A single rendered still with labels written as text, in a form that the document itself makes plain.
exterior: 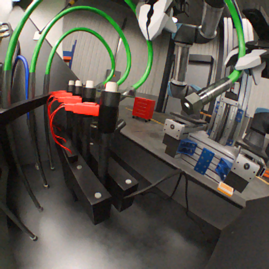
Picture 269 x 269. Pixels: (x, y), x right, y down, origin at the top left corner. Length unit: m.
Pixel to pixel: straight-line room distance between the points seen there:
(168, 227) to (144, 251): 0.10
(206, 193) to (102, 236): 0.30
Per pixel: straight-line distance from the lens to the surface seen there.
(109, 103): 0.16
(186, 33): 0.76
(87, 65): 6.86
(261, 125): 0.77
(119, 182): 0.22
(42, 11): 0.58
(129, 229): 0.34
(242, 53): 0.26
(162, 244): 0.34
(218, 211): 0.41
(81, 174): 0.23
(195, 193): 0.39
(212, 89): 0.15
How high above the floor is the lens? 1.14
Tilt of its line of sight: 21 degrees down
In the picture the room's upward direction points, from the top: 11 degrees clockwise
